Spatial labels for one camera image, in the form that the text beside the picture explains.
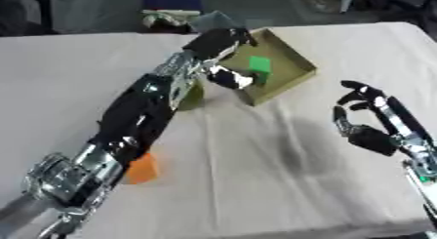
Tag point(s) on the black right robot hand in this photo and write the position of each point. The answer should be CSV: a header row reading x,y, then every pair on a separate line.
x,y
372,139

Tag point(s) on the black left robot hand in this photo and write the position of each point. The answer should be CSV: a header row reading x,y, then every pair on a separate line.
x,y
215,41

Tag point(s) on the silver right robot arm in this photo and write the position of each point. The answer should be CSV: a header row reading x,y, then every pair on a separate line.
x,y
422,171

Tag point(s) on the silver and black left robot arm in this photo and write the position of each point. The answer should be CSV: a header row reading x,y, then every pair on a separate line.
x,y
134,116

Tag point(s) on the tan cardboard box green inside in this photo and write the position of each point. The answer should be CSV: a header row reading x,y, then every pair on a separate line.
x,y
287,67

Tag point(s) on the grey flat panel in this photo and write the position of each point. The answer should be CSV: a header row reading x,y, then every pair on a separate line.
x,y
215,20

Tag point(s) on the green block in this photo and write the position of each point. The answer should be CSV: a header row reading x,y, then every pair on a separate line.
x,y
260,65

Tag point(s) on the white and green bag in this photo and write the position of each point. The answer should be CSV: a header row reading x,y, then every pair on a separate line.
x,y
166,19

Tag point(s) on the blue bag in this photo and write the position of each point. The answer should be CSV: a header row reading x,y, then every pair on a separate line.
x,y
172,1

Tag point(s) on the orange block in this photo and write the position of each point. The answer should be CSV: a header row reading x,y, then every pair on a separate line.
x,y
142,169

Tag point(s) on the black chair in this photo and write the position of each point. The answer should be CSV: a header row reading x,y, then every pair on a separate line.
x,y
25,12

